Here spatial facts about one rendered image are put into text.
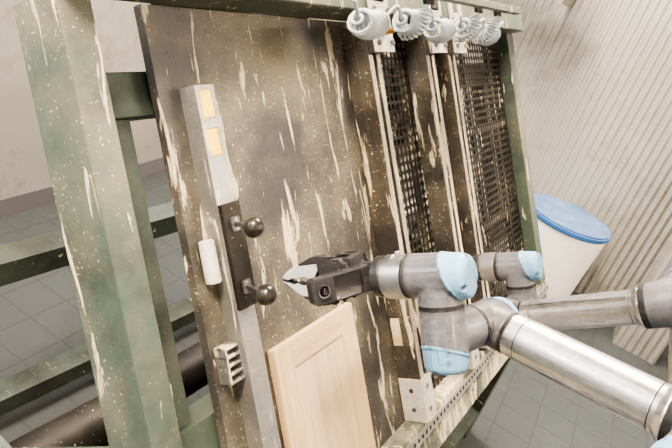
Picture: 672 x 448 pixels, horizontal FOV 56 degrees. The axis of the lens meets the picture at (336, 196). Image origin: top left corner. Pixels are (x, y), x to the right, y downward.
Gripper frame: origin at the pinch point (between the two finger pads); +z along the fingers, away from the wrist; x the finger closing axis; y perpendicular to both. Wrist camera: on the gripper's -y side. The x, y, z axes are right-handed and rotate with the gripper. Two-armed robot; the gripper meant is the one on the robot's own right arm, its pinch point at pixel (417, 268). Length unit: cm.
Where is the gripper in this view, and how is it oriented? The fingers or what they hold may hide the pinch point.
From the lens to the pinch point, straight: 183.0
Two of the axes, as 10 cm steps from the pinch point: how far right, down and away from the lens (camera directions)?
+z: -8.3, 0.9, 5.4
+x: 1.1, 9.9, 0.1
